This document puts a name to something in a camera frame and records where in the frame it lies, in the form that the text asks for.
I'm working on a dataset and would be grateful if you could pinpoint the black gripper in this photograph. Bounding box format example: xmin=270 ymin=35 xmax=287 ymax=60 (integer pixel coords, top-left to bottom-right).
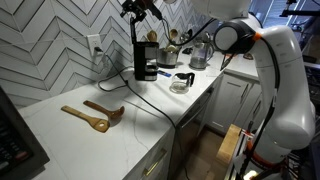
xmin=120 ymin=0 xmax=164 ymax=23

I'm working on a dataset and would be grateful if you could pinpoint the black coffee maker lid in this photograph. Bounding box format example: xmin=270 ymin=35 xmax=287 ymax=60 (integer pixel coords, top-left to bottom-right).
xmin=129 ymin=15 xmax=138 ymax=45

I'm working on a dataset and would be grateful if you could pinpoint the black coffee maker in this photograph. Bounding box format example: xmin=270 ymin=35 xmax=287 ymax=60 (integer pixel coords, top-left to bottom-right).
xmin=133 ymin=41 xmax=160 ymax=82

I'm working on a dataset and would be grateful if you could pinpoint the round wooden spoon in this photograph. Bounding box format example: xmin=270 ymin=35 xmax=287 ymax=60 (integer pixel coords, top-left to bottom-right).
xmin=146 ymin=29 xmax=159 ymax=43

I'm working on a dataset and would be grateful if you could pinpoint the pale wooden utensil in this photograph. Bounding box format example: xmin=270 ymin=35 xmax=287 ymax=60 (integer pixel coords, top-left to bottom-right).
xmin=165 ymin=44 xmax=178 ymax=54

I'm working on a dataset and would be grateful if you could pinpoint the metal utensil pot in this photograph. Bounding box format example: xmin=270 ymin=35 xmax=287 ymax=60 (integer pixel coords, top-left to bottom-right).
xmin=156 ymin=47 xmax=179 ymax=69

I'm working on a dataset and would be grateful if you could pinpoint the blue small packet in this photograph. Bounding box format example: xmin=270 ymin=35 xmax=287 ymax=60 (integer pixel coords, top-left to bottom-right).
xmin=157 ymin=69 xmax=173 ymax=78

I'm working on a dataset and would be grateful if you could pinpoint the glass kettle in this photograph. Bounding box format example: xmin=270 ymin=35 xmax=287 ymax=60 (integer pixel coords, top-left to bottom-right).
xmin=188 ymin=41 xmax=215 ymax=70

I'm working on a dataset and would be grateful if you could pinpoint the dark wooden spoon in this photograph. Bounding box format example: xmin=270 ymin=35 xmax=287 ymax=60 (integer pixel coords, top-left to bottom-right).
xmin=82 ymin=100 xmax=126 ymax=121

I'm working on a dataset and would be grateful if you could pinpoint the slotted wooden spatula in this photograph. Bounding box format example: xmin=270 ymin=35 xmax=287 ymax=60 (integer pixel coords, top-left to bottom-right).
xmin=60 ymin=105 xmax=111 ymax=134

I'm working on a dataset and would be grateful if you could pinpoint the grey cabinet door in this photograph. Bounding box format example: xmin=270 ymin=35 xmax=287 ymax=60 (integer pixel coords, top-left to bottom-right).
xmin=233 ymin=82 xmax=265 ymax=133
xmin=207 ymin=73 xmax=252 ymax=135

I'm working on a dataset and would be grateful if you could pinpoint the grey drawer front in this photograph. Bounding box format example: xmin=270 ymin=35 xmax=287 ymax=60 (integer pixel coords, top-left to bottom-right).
xmin=123 ymin=128 xmax=177 ymax=180

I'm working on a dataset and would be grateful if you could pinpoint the wooden board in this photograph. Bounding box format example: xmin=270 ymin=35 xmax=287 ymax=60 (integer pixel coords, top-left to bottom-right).
xmin=215 ymin=124 xmax=242 ymax=165

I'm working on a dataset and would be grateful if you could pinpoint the black microwave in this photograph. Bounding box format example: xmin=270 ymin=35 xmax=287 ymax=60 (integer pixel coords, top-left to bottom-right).
xmin=0 ymin=87 xmax=51 ymax=180

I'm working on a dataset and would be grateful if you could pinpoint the white wall outlet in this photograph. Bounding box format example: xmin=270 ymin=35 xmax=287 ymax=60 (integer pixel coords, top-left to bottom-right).
xmin=86 ymin=34 xmax=103 ymax=57

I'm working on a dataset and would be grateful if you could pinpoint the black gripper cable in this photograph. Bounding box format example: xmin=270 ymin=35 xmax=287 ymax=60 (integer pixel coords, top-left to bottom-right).
xmin=161 ymin=16 xmax=218 ymax=47

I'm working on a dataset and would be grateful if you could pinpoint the black coffee maker cord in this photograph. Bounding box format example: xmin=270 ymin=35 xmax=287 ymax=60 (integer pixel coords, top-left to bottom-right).
xmin=96 ymin=66 xmax=136 ymax=93

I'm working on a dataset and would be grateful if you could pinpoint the glass carafe black handle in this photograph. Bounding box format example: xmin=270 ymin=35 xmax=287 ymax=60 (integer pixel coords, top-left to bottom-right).
xmin=169 ymin=72 xmax=196 ymax=95

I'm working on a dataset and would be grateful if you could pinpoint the black power cord with plug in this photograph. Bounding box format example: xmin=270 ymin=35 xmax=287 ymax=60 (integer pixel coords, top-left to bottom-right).
xmin=94 ymin=46 xmax=191 ymax=180

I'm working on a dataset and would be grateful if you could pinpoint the stainless dishwasher with bar handle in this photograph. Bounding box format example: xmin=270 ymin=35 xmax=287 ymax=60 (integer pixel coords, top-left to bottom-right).
xmin=168 ymin=86 xmax=216 ymax=180

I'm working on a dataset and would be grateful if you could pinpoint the gold drawer handle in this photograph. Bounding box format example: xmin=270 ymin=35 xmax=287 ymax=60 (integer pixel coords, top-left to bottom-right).
xmin=143 ymin=148 xmax=168 ymax=177

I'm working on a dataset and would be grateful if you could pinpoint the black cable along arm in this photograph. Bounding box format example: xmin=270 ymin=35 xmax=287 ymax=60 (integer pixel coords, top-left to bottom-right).
xmin=237 ymin=36 xmax=282 ymax=180

